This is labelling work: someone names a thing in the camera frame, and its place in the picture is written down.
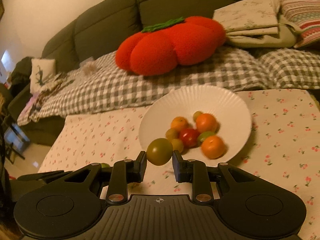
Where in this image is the patterned floral cloth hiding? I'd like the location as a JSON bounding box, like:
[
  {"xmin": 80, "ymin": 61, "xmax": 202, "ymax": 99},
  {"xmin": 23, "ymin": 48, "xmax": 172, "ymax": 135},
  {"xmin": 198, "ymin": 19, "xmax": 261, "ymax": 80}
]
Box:
[{"xmin": 23, "ymin": 73, "xmax": 75, "ymax": 121}]

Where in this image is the green small fruit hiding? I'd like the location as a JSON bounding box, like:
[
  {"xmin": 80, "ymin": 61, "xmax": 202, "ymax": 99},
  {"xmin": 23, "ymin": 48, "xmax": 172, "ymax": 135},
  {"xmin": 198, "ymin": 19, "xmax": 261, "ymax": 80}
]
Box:
[{"xmin": 101, "ymin": 163, "xmax": 110, "ymax": 168}]

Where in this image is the yellow-green round fruit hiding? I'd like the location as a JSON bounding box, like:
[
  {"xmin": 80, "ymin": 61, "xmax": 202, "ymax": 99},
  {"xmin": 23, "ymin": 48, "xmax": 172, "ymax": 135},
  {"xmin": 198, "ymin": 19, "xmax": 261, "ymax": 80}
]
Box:
[{"xmin": 193, "ymin": 111, "xmax": 203, "ymax": 122}]

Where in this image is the dark green sofa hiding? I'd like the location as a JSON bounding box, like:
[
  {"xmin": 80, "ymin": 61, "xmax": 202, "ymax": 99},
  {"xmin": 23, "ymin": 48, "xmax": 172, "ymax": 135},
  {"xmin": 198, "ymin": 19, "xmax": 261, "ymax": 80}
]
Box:
[{"xmin": 22, "ymin": 0, "xmax": 240, "ymax": 146}]

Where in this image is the red tomato shaped cushion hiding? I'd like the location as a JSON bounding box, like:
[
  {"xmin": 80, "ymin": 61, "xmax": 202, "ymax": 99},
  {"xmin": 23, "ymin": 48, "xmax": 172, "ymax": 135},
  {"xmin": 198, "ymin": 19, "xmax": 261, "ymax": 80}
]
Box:
[{"xmin": 116, "ymin": 16, "xmax": 226, "ymax": 76}]

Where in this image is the olive green tomato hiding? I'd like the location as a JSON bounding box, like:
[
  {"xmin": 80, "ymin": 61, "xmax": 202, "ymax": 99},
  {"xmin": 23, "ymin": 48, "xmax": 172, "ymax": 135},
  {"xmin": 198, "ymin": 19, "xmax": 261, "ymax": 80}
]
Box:
[{"xmin": 146, "ymin": 138, "xmax": 173, "ymax": 166}]

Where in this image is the clear cotton swab box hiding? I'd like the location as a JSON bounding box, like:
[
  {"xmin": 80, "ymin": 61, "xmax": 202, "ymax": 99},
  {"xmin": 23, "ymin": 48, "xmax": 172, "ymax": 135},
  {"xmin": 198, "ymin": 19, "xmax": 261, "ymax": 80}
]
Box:
[{"xmin": 79, "ymin": 57, "xmax": 97, "ymax": 75}]

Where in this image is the white fluted plate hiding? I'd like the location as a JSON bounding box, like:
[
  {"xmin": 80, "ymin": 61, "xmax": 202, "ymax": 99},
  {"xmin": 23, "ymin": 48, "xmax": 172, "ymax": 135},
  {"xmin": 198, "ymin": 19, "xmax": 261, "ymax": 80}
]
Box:
[{"xmin": 138, "ymin": 84, "xmax": 252, "ymax": 168}]

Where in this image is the large orange mandarin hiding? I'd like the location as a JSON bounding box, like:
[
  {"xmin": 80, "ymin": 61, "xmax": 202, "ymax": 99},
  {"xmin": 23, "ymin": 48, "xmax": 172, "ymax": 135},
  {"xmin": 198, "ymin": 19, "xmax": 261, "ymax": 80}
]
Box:
[{"xmin": 201, "ymin": 135, "xmax": 227, "ymax": 159}]

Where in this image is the striped knitted pillow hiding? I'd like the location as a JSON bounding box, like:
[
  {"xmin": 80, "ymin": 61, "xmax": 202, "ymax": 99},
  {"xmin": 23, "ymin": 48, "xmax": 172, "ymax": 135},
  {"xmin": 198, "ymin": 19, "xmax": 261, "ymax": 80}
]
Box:
[{"xmin": 279, "ymin": 0, "xmax": 319, "ymax": 49}]

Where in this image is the yellow-green small fruit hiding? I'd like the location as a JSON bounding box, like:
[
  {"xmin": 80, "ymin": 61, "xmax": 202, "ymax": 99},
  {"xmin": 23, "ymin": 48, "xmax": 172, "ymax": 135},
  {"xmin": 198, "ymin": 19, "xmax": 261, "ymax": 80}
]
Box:
[{"xmin": 165, "ymin": 128, "xmax": 179, "ymax": 141}]

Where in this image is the folded floral beige blanket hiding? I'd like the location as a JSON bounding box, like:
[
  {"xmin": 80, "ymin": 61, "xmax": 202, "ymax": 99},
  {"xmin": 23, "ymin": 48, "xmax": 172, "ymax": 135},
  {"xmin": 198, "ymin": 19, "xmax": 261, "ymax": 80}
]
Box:
[{"xmin": 213, "ymin": 0, "xmax": 302, "ymax": 48}]

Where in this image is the red tomato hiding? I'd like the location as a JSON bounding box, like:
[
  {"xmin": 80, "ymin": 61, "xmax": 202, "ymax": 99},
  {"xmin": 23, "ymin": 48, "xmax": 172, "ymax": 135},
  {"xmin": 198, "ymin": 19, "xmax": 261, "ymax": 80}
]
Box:
[{"xmin": 179, "ymin": 128, "xmax": 200, "ymax": 148}]

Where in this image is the white embroidered pillow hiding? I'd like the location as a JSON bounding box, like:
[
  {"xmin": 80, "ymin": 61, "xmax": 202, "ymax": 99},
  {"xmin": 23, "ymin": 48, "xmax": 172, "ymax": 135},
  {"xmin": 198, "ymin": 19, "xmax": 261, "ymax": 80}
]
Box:
[{"xmin": 29, "ymin": 58, "xmax": 56, "ymax": 95}]

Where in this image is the small orange mandarin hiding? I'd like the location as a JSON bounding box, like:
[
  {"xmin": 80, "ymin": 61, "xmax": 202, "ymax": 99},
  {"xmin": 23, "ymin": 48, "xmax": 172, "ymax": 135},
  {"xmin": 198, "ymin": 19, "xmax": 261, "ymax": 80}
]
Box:
[{"xmin": 170, "ymin": 116, "xmax": 189, "ymax": 132}]

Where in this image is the grey checkered blanket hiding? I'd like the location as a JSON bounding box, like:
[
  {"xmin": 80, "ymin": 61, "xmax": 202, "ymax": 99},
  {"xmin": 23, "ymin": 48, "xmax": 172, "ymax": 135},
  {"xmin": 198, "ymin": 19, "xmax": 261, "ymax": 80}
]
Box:
[{"xmin": 17, "ymin": 46, "xmax": 319, "ymax": 126}]

